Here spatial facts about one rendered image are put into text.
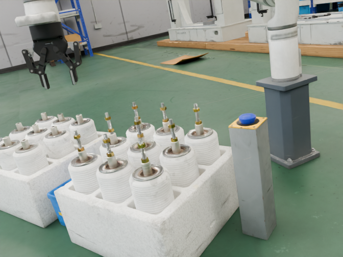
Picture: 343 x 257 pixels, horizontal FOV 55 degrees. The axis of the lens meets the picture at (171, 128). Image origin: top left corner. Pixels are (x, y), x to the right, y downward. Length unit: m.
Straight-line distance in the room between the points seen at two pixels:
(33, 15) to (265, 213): 0.71
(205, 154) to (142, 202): 0.25
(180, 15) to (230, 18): 1.37
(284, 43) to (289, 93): 0.16
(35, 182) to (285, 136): 0.85
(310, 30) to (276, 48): 2.00
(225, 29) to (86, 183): 3.52
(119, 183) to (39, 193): 0.40
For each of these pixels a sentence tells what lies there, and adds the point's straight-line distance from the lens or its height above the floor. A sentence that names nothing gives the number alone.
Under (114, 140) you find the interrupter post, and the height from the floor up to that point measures 0.26.
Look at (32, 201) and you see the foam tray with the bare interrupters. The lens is 1.17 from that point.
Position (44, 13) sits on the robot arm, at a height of 0.64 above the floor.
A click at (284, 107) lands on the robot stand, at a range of 1.17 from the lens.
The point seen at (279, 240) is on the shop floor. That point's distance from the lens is 0.93.
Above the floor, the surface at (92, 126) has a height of 0.23.
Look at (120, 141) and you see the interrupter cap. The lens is 1.01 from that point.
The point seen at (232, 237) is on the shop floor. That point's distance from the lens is 0.94.
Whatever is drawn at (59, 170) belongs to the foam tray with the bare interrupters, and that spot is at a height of 0.15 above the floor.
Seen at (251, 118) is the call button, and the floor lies 0.33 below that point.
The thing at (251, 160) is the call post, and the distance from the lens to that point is 0.81.
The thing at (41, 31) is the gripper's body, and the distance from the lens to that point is 0.85.
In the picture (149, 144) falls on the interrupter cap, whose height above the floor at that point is 0.25.
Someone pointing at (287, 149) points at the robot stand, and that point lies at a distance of 1.23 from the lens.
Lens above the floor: 0.60
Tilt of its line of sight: 20 degrees down
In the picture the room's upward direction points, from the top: 11 degrees counter-clockwise
